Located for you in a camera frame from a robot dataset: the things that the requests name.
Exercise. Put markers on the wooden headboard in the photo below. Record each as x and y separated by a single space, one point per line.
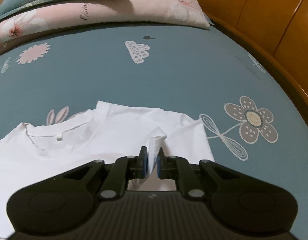
276 31

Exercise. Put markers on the white long-sleeve shirt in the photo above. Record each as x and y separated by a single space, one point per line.
29 154

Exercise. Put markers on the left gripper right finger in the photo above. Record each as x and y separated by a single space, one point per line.
241 203

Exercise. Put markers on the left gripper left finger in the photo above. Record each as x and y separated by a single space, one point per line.
66 201

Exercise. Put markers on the pink floral folded quilt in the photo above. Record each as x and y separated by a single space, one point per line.
61 15

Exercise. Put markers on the teal floral bed sheet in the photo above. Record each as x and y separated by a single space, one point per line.
257 124

